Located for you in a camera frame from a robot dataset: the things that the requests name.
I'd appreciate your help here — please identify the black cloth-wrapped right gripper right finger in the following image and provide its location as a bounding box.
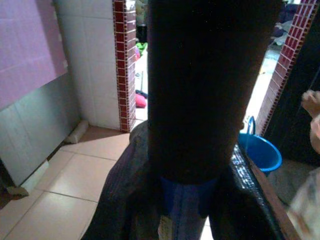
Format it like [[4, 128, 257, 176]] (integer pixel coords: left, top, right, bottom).
[[209, 142, 284, 240]]

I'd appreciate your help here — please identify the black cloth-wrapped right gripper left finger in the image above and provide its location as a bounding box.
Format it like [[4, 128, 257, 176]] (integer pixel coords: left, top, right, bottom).
[[82, 121, 164, 240]]

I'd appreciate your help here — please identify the green broom with blue handle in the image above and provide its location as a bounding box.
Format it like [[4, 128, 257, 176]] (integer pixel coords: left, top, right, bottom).
[[146, 0, 283, 219]]

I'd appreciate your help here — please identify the person's bare hand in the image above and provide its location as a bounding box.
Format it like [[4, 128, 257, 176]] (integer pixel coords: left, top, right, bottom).
[[300, 89, 320, 149]]

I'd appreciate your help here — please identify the blue plastic bucket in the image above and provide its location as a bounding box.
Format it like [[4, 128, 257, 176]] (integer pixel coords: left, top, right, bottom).
[[237, 116, 283, 177]]

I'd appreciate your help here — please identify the white roll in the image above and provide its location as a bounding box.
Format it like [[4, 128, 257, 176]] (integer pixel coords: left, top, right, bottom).
[[64, 119, 90, 145]]

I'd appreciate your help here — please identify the pink cloth item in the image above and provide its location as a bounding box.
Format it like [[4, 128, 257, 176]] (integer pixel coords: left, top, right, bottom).
[[135, 91, 149, 109]]

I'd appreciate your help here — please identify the grey leaning board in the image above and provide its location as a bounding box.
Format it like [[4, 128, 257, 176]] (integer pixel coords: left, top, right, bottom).
[[0, 72, 81, 187]]

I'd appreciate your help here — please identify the red tiled door jamb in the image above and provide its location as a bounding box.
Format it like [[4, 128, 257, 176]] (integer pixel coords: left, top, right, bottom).
[[112, 0, 137, 133], [256, 0, 320, 137]]

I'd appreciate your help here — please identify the green cloth item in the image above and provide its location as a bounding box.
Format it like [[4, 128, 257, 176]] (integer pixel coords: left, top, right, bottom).
[[135, 41, 149, 57]]

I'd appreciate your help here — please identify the pink wall board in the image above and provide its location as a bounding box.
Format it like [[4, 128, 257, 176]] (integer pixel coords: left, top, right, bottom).
[[0, 0, 69, 111]]

